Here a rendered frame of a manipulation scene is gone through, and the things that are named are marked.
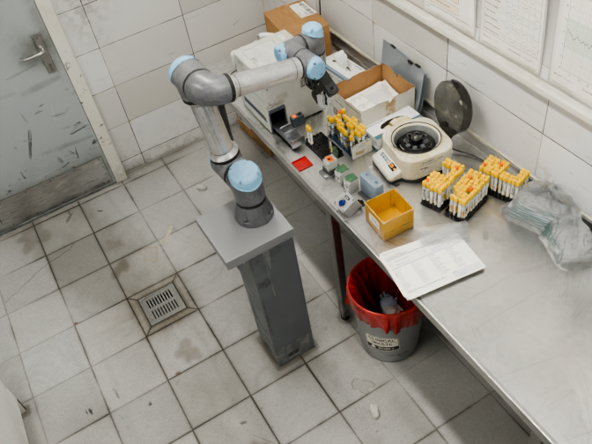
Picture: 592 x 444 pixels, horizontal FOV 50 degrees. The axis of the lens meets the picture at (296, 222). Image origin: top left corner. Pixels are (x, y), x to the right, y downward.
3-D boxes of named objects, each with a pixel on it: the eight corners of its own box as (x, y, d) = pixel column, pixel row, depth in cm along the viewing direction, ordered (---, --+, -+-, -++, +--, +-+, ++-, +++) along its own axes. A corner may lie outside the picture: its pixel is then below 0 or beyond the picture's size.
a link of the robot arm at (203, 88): (197, 89, 195) (329, 52, 216) (182, 75, 202) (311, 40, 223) (200, 122, 203) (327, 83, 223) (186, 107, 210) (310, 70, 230)
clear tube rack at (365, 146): (327, 136, 281) (325, 123, 276) (345, 127, 284) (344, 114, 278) (352, 160, 268) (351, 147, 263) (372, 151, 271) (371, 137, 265)
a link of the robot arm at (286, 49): (286, 55, 220) (313, 42, 223) (270, 42, 227) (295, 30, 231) (290, 74, 226) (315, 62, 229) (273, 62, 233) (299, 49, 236)
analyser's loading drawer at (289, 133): (270, 126, 288) (268, 116, 284) (282, 120, 290) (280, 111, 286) (292, 149, 275) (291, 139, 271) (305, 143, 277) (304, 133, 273)
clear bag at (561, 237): (535, 230, 230) (540, 203, 220) (583, 225, 229) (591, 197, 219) (552, 274, 216) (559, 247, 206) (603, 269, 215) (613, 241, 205)
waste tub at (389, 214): (365, 220, 244) (363, 202, 237) (395, 206, 247) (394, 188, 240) (384, 242, 235) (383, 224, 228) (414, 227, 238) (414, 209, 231)
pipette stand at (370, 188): (358, 194, 254) (356, 175, 247) (372, 186, 256) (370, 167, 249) (373, 208, 248) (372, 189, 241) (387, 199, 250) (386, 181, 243)
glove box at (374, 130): (363, 140, 276) (362, 122, 269) (408, 118, 282) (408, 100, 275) (380, 155, 268) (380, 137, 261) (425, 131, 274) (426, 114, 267)
